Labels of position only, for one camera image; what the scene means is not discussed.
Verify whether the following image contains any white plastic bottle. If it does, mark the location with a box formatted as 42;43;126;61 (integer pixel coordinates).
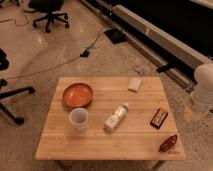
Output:
104;103;129;132

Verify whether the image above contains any black floor cable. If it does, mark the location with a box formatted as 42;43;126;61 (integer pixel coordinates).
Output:
0;30;103;81

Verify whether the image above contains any black chair base left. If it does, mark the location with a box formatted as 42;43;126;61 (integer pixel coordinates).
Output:
0;48;36;126

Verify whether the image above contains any black floor mat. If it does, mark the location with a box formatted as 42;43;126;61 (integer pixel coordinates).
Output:
105;29;127;44

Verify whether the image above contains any orange ceramic bowl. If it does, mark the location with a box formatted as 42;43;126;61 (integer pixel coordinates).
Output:
63;83;93;108

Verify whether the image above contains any wooden table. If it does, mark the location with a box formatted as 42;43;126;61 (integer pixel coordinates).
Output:
36;77;186;161

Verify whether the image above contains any black office chair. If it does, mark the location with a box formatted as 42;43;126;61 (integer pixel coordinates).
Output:
28;0;69;33

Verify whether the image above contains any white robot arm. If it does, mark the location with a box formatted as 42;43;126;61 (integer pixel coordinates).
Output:
184;64;213;122

